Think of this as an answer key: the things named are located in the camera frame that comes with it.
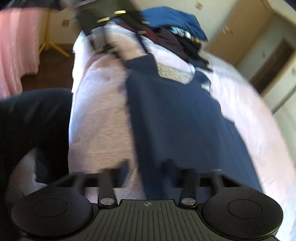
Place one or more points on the person's left hand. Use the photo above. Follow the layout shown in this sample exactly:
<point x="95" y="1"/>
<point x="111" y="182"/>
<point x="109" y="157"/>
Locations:
<point x="127" y="45"/>

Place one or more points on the person's black left sleeve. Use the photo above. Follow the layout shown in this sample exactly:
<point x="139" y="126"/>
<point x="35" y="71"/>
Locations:
<point x="146" y="65"/>

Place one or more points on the beige wooden wardrobe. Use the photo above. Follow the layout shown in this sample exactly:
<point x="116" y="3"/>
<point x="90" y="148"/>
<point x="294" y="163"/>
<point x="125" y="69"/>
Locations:
<point x="258" y="38"/>

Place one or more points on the pink quilted bed cover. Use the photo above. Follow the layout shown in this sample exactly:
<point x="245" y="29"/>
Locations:
<point x="101" y="138"/>

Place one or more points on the pink curtain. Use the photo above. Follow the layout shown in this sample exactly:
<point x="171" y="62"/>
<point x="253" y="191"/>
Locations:
<point x="20" y="29"/>

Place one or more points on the person's dark trouser leg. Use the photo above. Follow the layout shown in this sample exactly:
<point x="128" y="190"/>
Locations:
<point x="37" y="119"/>

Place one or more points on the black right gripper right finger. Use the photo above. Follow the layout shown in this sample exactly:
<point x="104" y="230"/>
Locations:
<point x="196" y="188"/>

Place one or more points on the pile of dark clothes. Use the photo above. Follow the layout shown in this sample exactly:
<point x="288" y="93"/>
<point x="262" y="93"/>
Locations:
<point x="176" y="31"/>

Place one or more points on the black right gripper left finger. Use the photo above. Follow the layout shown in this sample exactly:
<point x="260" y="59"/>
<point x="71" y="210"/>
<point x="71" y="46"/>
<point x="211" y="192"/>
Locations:
<point x="104" y="182"/>

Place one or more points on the navy blue sweatshirt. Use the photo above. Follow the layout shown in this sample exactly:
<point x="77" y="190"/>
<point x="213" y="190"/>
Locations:
<point x="182" y="122"/>

